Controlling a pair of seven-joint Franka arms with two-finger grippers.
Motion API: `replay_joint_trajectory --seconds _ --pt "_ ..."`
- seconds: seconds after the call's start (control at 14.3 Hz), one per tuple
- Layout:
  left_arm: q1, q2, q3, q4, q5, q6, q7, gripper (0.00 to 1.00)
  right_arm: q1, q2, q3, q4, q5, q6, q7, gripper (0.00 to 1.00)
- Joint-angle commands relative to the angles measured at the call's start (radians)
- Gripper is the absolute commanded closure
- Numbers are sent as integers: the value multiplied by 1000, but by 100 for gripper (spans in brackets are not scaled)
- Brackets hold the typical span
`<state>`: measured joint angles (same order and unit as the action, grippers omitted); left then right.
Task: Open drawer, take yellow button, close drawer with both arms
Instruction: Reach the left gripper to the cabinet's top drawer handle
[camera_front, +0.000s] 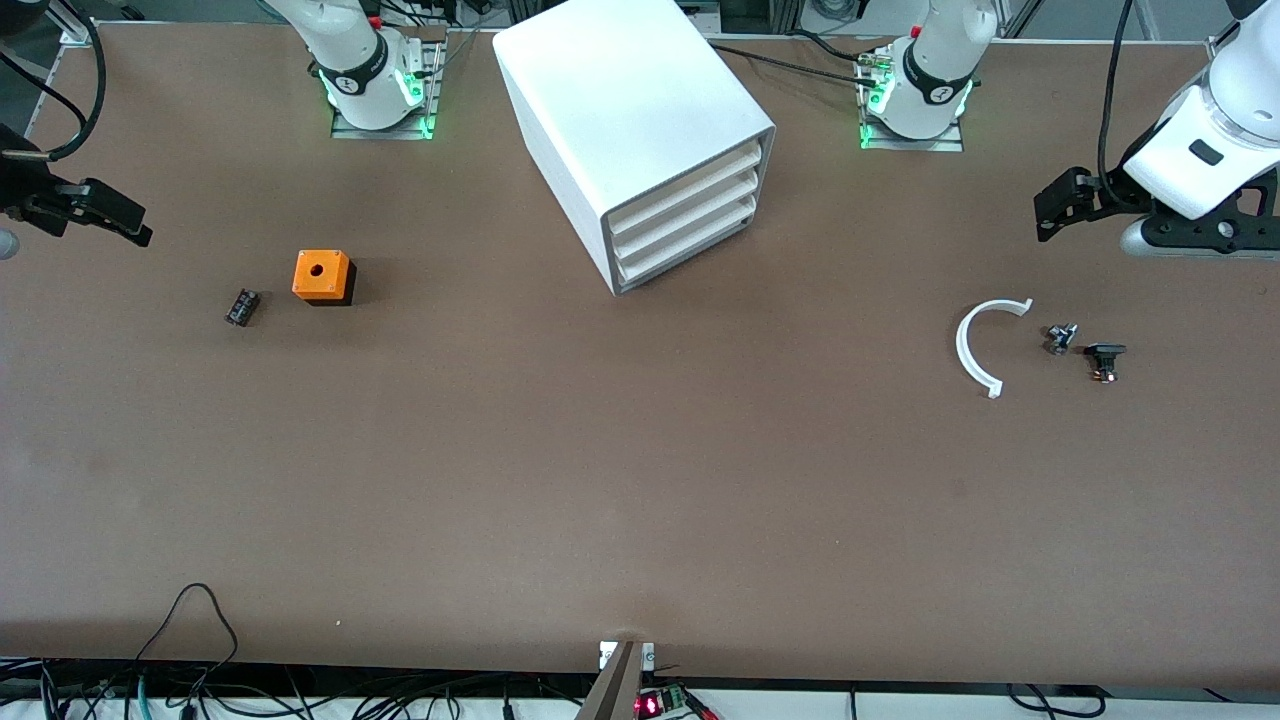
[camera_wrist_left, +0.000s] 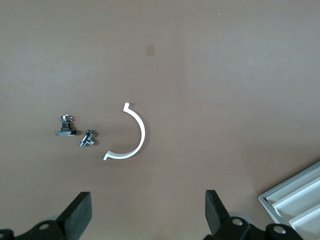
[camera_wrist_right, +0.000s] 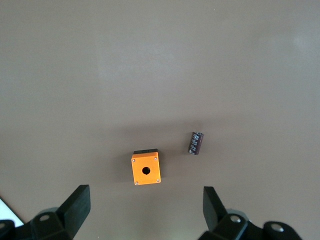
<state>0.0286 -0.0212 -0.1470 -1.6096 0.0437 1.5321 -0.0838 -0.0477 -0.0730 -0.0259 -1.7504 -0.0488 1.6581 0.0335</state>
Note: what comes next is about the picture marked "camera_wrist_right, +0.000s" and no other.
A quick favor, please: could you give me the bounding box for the orange button enclosure box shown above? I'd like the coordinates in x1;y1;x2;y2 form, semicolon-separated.
130;147;162;186

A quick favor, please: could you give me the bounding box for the white drawer cabinet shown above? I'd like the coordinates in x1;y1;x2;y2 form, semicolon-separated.
0;196;26;225

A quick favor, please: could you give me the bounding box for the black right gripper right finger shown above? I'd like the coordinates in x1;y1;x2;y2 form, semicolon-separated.
198;186;304;240

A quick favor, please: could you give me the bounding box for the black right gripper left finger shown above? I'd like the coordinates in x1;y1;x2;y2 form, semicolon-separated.
0;184;91;240

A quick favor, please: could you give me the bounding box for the dark purple cylindrical capacitor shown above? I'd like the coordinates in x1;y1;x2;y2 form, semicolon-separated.
187;131;205;156

